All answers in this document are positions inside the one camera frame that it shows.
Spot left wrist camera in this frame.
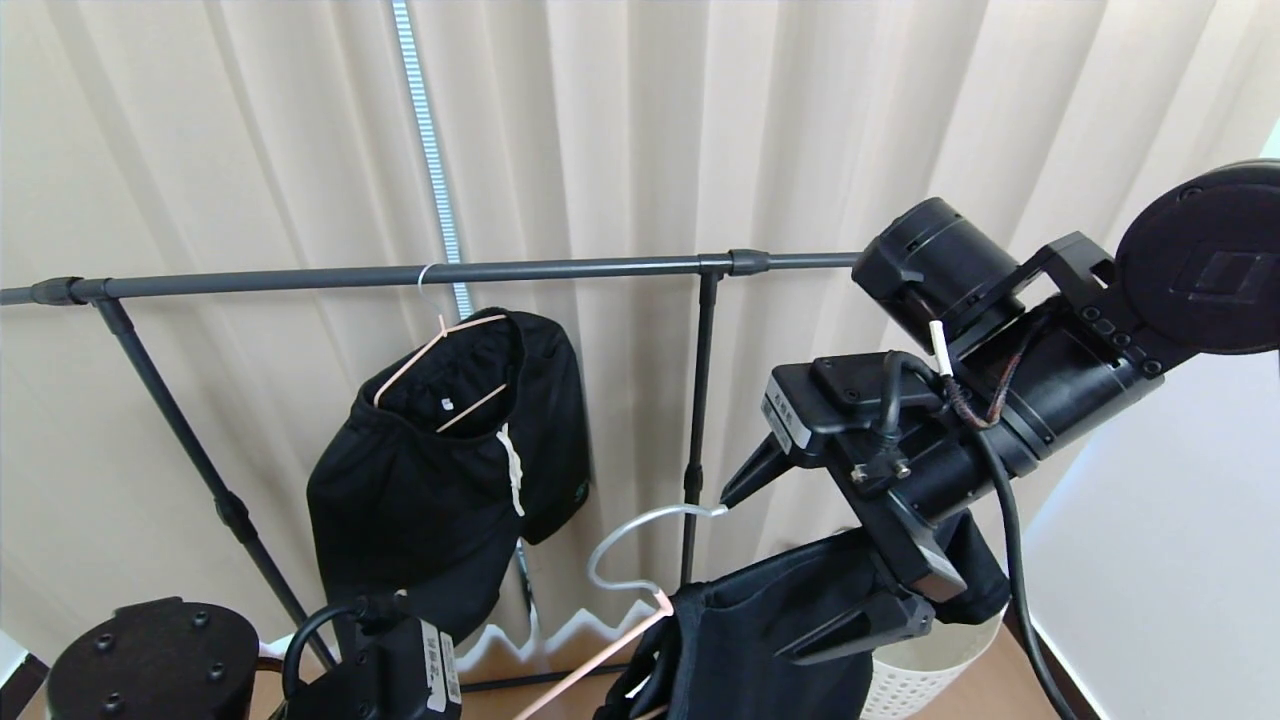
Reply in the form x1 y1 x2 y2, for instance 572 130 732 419
270 592 463 720

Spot black drawstring shorts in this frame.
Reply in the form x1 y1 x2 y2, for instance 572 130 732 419
306 308 591 649

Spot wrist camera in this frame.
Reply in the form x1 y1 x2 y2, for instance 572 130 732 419
762 352 946 496
270 592 463 720

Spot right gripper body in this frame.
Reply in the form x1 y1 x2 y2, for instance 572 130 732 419
850 318 1166 603

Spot white laundry basket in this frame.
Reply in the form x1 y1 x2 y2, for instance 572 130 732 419
860 605 1004 720

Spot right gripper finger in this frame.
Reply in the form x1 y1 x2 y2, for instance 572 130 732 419
720 435 801 509
775 590 936 666

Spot black garment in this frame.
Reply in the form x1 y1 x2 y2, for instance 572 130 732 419
595 510 1011 720

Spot pink clothes hanger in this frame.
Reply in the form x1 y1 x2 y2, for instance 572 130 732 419
513 503 731 720
373 264 511 434

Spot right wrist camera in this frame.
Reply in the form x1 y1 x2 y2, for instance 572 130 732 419
762 352 946 496

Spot black clothes rack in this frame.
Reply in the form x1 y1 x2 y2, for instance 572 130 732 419
0 250 863 720

